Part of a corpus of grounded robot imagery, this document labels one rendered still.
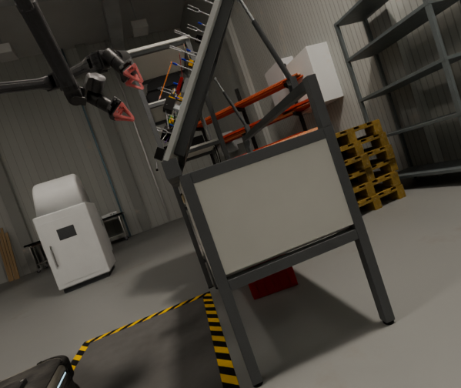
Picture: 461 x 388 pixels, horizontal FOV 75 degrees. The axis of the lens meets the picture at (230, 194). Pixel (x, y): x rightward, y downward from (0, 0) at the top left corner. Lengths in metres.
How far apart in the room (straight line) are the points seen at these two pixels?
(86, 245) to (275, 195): 3.70
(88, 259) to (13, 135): 7.41
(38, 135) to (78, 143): 1.15
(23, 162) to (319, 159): 10.48
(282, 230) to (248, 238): 0.13
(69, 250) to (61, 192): 0.81
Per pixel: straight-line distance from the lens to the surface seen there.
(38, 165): 11.04
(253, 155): 1.08
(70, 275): 4.64
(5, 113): 11.63
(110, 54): 1.48
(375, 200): 3.15
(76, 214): 4.53
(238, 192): 1.06
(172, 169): 1.04
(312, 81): 1.22
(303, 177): 1.14
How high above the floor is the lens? 0.74
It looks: 3 degrees down
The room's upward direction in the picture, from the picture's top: 19 degrees counter-clockwise
